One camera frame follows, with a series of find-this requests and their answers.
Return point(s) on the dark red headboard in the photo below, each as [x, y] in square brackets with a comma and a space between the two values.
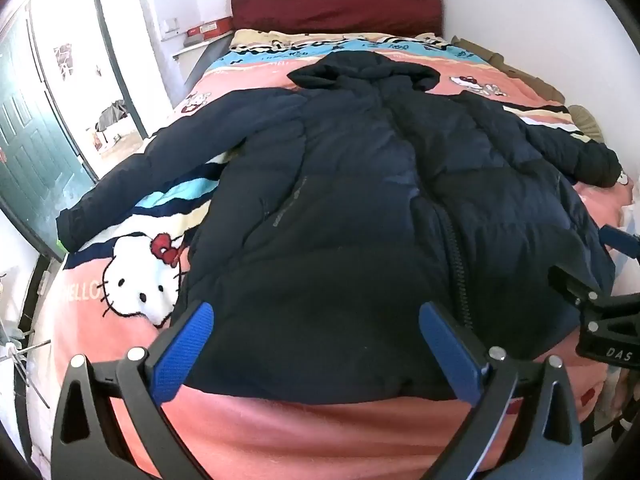
[406, 18]

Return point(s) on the brown cardboard beside bed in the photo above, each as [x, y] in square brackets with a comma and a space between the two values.
[539, 86]

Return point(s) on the metal drying rack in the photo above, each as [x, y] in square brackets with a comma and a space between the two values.
[26, 345]

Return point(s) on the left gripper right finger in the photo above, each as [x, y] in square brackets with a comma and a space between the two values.
[545, 441]

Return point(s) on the dark navy puffer jacket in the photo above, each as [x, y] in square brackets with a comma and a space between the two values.
[352, 199]

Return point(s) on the green door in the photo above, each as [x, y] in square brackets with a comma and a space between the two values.
[41, 174]

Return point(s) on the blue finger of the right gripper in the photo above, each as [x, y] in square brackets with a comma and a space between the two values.
[626, 243]

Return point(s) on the beige woven fan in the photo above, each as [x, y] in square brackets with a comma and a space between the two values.
[587, 126]

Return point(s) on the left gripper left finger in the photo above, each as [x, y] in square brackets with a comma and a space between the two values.
[88, 442]

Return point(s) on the wall poster picture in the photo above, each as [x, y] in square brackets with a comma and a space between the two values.
[64, 59]

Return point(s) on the green plastic object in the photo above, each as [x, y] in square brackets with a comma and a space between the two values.
[61, 247]

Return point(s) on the white wall switch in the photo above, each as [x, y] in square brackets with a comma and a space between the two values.
[169, 27]

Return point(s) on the clutter in hallway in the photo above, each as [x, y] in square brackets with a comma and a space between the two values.
[107, 131]

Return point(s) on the red white box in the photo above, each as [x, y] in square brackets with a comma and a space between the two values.
[208, 31]

